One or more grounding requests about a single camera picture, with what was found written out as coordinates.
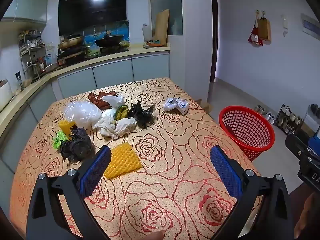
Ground cat-print white packet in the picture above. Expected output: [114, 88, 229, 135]
[164, 97, 189, 115]

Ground small yellow foam net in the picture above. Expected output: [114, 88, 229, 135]
[59, 120, 77, 137]

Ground black pepper grinder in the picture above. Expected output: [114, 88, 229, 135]
[15, 72, 25, 90]

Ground grey wall cabinet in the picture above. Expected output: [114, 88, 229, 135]
[0, 0, 49, 25]

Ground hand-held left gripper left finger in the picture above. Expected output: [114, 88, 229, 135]
[26, 145, 112, 240]

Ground black television screen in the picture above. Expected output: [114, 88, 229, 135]
[58, 0, 127, 37]

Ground group of assorted shoes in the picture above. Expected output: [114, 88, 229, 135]
[276, 105, 303, 134]

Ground black shoe rack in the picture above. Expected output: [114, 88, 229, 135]
[274, 104, 304, 135]

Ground black induction cooker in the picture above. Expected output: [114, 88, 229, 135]
[57, 51, 87, 65]

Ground cardboard box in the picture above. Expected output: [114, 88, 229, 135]
[196, 99, 213, 113]

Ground clear plastic bag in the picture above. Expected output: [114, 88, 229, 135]
[64, 101, 102, 128]

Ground metal kitchen rack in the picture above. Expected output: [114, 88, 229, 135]
[19, 30, 54, 79]

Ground red plastic mesh basket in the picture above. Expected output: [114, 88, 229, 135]
[219, 106, 275, 162]

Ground green yellow sponge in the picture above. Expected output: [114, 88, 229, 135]
[114, 105, 129, 120]

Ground grey kitchen base cabinets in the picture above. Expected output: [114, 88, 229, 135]
[0, 52, 170, 178]

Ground white plastic bottle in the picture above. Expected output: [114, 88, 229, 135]
[142, 24, 153, 42]

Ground white cloth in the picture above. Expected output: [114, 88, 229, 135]
[94, 109, 137, 140]

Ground brown crumpled bag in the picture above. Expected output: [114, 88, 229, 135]
[88, 91, 118, 110]

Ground beige kitchen countertop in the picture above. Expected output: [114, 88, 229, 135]
[0, 44, 171, 135]

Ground large yellow foam net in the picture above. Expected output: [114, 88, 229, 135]
[103, 142, 143, 179]

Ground white rice cooker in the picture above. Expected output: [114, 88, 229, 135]
[0, 79, 14, 110]

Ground wooden cutting board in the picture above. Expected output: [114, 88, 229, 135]
[154, 9, 170, 46]

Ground stack of shoe boxes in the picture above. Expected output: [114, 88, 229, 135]
[300, 112, 320, 150]

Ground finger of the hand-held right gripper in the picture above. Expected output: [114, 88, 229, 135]
[285, 134, 310, 160]

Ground black plastic bag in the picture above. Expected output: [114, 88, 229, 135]
[59, 127, 93, 164]
[128, 100, 156, 130]

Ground blue ocean backsplash panel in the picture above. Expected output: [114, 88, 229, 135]
[82, 20, 129, 48]

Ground white crumpled tissue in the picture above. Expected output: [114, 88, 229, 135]
[101, 94, 125, 109]

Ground black wok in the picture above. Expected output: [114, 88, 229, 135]
[94, 31, 125, 48]

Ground dark wooden door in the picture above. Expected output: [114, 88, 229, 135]
[210, 0, 220, 83]

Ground gas stove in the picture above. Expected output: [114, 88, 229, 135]
[100, 45, 130, 55]

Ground green snack packet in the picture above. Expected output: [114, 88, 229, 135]
[53, 130, 69, 149]

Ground golden frying pan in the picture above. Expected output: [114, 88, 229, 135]
[58, 34, 84, 50]

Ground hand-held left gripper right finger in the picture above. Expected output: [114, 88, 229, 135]
[210, 145, 295, 240]

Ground framed wall picture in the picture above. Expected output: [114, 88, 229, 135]
[301, 13, 320, 34]

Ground person's right hand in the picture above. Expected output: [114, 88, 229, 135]
[294, 192, 320, 240]

